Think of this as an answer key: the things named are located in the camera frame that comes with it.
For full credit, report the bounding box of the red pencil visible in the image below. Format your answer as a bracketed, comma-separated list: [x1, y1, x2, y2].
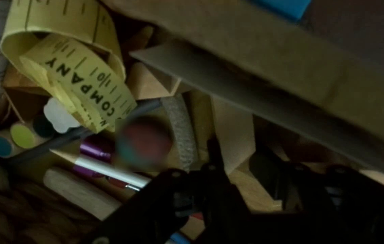
[106, 177, 140, 193]

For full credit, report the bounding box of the woven wooden box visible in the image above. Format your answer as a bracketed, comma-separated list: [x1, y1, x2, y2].
[0, 0, 384, 244]

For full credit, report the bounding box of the purple marker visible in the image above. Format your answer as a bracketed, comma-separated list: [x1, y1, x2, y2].
[80, 136, 117, 165]

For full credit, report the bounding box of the wooden triangular block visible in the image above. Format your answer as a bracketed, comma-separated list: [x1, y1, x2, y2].
[212, 97, 255, 174]

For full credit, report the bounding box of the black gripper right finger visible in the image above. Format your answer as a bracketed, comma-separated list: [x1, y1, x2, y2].
[250, 151, 384, 244]

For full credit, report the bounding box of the red blue ball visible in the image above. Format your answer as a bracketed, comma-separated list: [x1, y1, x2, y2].
[117, 119, 173, 166]

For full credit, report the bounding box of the colour dot paint strip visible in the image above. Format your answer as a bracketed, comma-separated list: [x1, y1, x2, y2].
[0, 98, 80, 159]

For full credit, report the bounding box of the yellow measuring tape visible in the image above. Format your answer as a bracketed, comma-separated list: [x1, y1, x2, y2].
[0, 0, 136, 133]

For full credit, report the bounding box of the blue crayon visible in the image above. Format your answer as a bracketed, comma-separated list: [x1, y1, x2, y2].
[170, 232, 192, 244]

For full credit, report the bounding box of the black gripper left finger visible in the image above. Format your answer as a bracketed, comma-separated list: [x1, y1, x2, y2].
[82, 135, 247, 244]

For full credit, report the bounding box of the white pen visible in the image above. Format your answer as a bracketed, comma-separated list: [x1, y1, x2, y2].
[52, 150, 151, 190]

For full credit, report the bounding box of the blue plastic tool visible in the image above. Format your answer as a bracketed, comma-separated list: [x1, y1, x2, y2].
[251, 0, 312, 22]

